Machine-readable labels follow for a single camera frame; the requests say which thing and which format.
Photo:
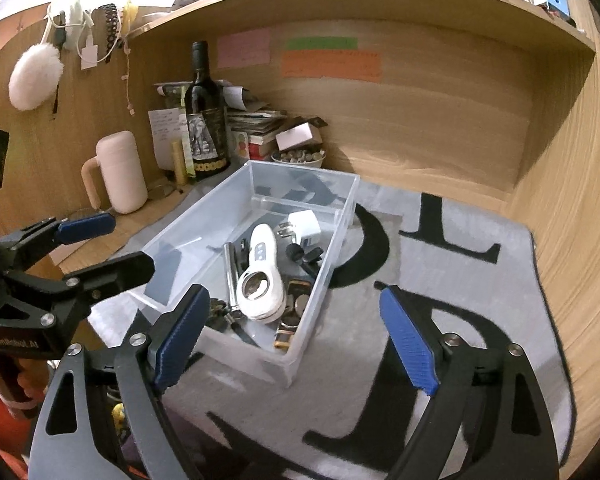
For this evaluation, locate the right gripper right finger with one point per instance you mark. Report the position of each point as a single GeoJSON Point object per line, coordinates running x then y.
{"type": "Point", "coordinates": [414, 335]}

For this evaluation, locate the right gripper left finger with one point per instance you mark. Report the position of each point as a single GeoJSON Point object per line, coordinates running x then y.
{"type": "Point", "coordinates": [174, 336]}

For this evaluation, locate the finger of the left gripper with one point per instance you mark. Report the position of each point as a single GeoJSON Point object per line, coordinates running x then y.
{"type": "Point", "coordinates": [110, 278]}
{"type": "Point", "coordinates": [86, 228]}

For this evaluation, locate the silver metal cylinder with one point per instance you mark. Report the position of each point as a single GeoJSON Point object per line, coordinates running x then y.
{"type": "Point", "coordinates": [232, 275]}

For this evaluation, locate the white handheld massager device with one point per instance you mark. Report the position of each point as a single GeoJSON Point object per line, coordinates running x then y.
{"type": "Point", "coordinates": [261, 292]}

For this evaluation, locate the wristwatch with brown strap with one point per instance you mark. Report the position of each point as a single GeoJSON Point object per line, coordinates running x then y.
{"type": "Point", "coordinates": [297, 297]}

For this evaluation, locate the clear plastic storage bin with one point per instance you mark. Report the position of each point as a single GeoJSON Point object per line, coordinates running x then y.
{"type": "Point", "coordinates": [190, 251]}

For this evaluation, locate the black clip mount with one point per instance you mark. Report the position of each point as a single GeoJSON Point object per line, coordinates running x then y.
{"type": "Point", "coordinates": [309, 261]}

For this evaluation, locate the white plug adapter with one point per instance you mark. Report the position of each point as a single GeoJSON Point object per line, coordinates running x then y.
{"type": "Point", "coordinates": [301, 227]}

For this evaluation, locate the orange jacket sleeve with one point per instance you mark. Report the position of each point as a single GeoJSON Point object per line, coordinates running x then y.
{"type": "Point", "coordinates": [14, 433]}

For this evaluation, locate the beige cylindrical tube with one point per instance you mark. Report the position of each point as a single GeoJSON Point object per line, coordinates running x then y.
{"type": "Point", "coordinates": [180, 172]}

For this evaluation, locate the grey mat with black letters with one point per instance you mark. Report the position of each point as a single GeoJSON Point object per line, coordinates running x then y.
{"type": "Point", "coordinates": [372, 333]}

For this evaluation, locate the white handwritten note paper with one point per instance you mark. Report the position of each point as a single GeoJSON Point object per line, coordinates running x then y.
{"type": "Point", "coordinates": [166, 126]}

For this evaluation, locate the white fluffy pompom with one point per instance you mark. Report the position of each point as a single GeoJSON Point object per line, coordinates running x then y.
{"type": "Point", "coordinates": [35, 77]}

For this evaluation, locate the dark wine bottle elephant label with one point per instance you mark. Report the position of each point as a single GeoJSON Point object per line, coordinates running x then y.
{"type": "Point", "coordinates": [205, 114]}

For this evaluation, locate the card with coloured circles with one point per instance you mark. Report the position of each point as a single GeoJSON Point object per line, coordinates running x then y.
{"type": "Point", "coordinates": [241, 145]}

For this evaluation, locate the stack of books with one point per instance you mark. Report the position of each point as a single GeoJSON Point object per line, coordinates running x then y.
{"type": "Point", "coordinates": [261, 127]}

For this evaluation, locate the white bowl of stones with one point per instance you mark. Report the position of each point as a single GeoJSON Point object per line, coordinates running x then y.
{"type": "Point", "coordinates": [303, 157]}

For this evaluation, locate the small white box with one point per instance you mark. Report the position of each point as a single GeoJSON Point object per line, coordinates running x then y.
{"type": "Point", "coordinates": [300, 135]}

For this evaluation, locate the pink sticky note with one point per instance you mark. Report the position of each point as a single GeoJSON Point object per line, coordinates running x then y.
{"type": "Point", "coordinates": [244, 49]}

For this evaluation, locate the orange sticky note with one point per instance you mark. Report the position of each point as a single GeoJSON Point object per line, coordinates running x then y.
{"type": "Point", "coordinates": [330, 63]}

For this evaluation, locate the green sticky note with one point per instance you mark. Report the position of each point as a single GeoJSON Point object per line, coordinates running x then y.
{"type": "Point", "coordinates": [321, 43]}

